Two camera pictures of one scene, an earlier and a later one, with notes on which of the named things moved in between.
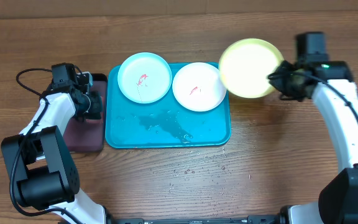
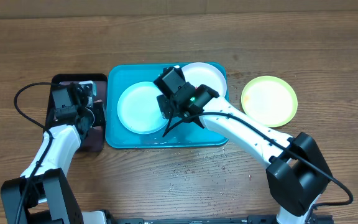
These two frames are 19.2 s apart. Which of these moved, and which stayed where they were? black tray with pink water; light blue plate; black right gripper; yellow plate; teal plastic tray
Moved: black right gripper; yellow plate; light blue plate
Stayed: black tray with pink water; teal plastic tray
